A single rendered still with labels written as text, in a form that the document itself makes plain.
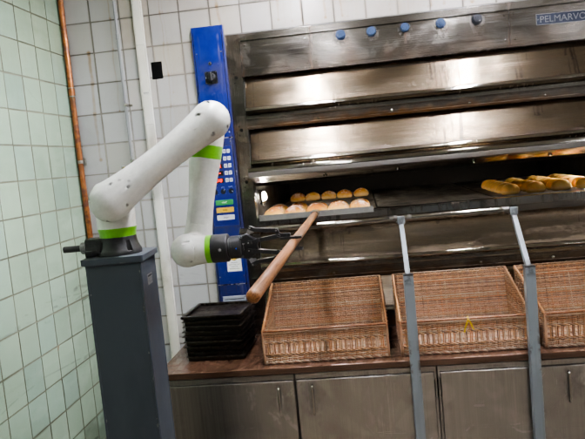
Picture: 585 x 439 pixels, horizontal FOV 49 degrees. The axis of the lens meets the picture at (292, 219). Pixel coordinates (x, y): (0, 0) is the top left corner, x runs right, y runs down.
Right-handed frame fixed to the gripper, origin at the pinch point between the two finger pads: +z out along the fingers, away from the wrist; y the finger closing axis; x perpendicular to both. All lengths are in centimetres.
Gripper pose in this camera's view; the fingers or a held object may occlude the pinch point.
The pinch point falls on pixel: (292, 242)
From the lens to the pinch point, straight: 208.7
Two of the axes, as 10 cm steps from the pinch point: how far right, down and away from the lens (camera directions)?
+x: -1.0, 1.0, -9.9
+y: 0.9, 9.9, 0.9
